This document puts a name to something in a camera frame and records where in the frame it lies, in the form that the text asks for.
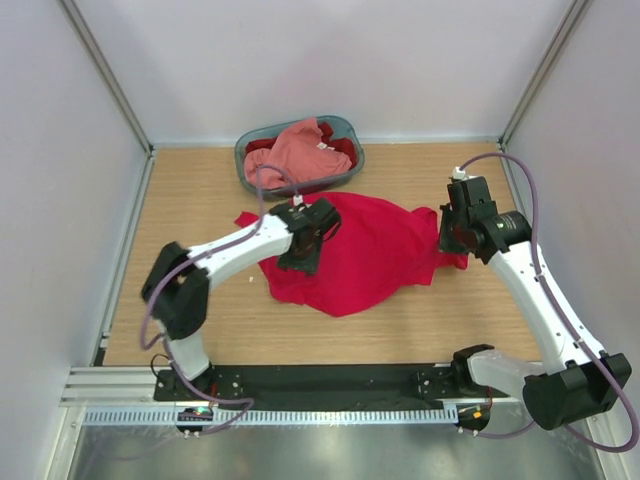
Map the magenta red t shirt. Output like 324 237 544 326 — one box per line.
259 192 469 317

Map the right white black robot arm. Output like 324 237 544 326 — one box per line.
439 169 632 430

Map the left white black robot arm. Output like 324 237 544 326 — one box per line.
139 196 342 400

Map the teal plastic laundry basin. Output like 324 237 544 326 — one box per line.
234 115 365 199

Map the salmon pink t shirt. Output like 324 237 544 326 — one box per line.
241 126 350 189

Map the perforated metal cable tray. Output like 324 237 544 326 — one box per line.
83 405 458 426

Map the right aluminium frame post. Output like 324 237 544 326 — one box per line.
497 0 596 149

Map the aluminium frame post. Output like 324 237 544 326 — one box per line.
497 0 596 149
59 0 155 156

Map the left aluminium frame post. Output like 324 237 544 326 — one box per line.
59 0 155 156

